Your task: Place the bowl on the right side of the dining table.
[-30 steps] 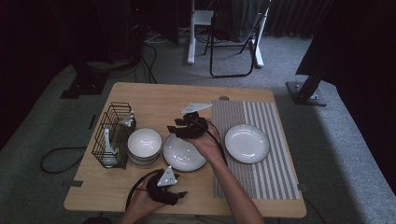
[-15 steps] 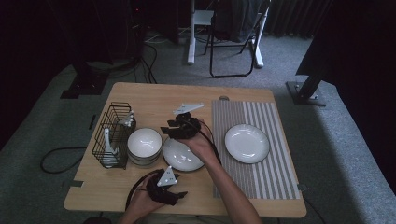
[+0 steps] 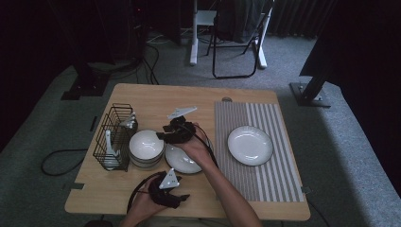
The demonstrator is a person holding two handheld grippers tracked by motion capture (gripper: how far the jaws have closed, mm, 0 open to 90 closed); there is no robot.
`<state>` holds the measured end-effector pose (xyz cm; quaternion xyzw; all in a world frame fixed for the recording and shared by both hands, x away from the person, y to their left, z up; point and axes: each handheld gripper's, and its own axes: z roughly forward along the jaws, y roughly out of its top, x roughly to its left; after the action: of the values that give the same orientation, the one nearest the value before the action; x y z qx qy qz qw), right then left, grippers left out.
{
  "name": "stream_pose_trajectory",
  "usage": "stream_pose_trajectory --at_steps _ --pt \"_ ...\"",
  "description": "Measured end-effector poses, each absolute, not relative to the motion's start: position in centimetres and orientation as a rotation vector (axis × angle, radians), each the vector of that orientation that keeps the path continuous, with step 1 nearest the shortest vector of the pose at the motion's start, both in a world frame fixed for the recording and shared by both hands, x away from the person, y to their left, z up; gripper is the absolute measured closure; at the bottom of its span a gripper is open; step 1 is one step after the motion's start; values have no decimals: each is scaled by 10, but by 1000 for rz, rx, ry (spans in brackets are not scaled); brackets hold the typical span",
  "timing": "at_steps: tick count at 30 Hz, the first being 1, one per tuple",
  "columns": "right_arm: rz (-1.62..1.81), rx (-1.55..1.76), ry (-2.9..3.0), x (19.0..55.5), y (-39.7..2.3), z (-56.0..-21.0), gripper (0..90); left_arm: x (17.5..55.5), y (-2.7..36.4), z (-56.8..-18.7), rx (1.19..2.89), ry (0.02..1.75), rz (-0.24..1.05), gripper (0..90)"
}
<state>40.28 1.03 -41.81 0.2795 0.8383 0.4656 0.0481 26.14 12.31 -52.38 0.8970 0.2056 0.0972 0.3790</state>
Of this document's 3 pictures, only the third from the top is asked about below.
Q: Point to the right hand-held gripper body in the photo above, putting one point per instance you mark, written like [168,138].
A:
[183,129]

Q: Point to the black stand with flat base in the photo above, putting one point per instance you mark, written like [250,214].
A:
[88,85]

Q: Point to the person's right hand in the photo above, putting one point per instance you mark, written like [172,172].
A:
[197,149]

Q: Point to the dark equipment cabinet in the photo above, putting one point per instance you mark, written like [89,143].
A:
[126,28]

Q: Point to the black folding chair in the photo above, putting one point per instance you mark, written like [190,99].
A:
[214,60]

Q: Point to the black slanted stand with base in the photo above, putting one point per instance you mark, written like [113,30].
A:
[310,91]

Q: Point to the person's beige trousers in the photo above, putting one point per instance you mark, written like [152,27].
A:
[176,223]

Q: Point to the black curtain panel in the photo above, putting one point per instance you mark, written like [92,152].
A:
[362,63]

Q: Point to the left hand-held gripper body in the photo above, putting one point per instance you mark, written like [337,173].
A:
[168,182]

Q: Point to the round metal table grommet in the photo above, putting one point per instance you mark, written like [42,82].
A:
[226,99]

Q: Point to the grey striped placemat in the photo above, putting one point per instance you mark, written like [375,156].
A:
[283,183]

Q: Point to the small black floor strip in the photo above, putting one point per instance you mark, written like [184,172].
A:
[93,123]

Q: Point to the white ceramic spoon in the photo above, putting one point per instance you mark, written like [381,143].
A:
[116,153]
[108,140]

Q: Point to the dark pleated curtain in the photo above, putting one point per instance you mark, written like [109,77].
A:
[299,17]

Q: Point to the dark grey jacket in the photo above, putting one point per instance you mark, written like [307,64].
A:
[239,22]

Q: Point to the person's left hand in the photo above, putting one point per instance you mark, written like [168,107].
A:
[143,205]

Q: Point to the white plate with dark rim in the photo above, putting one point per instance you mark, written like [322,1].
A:
[250,145]
[179,162]

